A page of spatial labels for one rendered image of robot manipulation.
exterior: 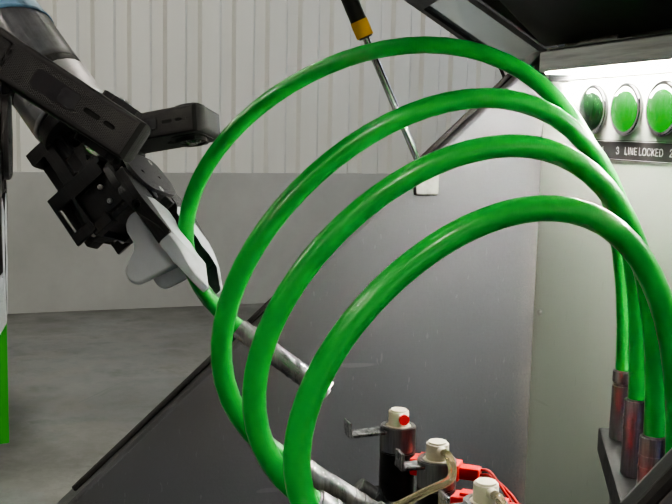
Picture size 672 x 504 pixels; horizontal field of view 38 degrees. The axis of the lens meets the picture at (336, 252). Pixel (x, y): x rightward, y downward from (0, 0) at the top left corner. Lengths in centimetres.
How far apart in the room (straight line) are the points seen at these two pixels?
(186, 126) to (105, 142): 30
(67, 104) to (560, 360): 71
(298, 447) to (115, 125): 20
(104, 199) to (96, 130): 32
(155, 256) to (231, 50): 658
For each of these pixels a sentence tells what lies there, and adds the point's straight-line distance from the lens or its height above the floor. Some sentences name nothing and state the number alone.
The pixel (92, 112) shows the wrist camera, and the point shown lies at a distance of 55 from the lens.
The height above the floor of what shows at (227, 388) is 119.
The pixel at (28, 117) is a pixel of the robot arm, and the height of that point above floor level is 136.
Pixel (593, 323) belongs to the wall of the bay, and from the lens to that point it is 105.
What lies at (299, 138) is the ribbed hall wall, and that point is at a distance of 750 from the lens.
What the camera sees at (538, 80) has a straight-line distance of 82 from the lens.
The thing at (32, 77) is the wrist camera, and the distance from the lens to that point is 55.
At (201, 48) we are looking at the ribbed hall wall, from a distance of 732.
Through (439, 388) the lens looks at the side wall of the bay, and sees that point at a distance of 113.
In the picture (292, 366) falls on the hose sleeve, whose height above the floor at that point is 115.
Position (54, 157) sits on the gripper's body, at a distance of 91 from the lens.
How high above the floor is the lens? 136
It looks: 7 degrees down
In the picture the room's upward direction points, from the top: 1 degrees clockwise
